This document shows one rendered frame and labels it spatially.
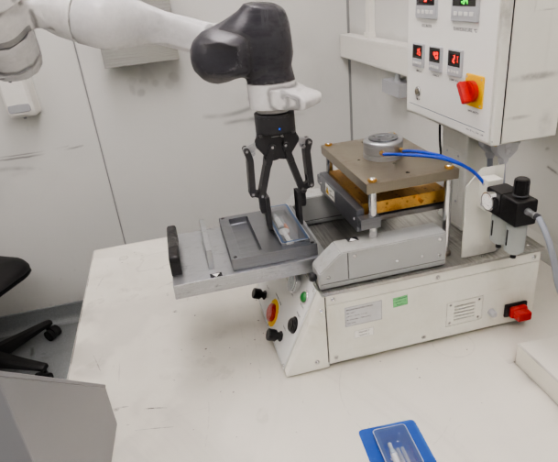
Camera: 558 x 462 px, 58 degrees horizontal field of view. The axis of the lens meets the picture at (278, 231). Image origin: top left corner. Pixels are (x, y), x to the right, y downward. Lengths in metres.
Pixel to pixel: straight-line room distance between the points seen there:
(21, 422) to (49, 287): 2.15
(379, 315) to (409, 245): 0.15
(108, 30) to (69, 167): 1.55
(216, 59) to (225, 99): 1.51
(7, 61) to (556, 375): 1.11
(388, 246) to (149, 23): 0.61
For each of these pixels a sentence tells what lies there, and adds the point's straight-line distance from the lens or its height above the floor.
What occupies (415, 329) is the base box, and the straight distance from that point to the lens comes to 1.06.
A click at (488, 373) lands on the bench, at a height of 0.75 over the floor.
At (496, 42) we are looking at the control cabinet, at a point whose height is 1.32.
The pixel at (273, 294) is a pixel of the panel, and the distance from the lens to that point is 1.15.
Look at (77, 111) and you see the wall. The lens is 2.43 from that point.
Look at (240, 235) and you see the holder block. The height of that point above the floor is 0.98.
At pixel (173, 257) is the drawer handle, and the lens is 0.95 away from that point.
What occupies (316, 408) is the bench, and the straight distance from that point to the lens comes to 0.97.
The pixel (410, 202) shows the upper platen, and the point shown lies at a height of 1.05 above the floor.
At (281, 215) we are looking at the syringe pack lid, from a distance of 1.06.
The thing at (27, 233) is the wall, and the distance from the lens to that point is 2.64.
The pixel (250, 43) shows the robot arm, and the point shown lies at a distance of 0.91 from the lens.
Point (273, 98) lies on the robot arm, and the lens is 0.91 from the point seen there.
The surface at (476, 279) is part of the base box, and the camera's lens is 1.07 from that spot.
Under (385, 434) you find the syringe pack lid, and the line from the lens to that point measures 0.90.
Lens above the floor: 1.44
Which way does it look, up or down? 26 degrees down
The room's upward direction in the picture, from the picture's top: 6 degrees counter-clockwise
